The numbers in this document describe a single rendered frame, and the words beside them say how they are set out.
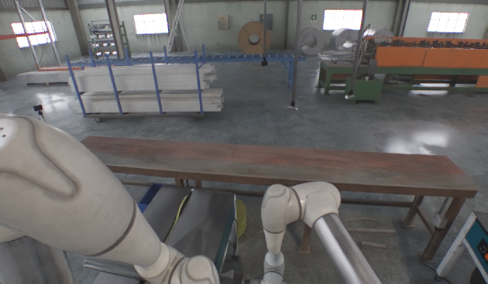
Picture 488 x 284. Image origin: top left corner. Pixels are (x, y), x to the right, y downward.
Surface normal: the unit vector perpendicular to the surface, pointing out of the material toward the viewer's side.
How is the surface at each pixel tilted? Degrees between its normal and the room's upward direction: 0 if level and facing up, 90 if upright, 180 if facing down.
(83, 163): 71
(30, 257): 87
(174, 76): 90
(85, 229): 95
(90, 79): 90
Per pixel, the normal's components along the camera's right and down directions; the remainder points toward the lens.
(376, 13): -0.03, 0.46
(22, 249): 0.66, 0.27
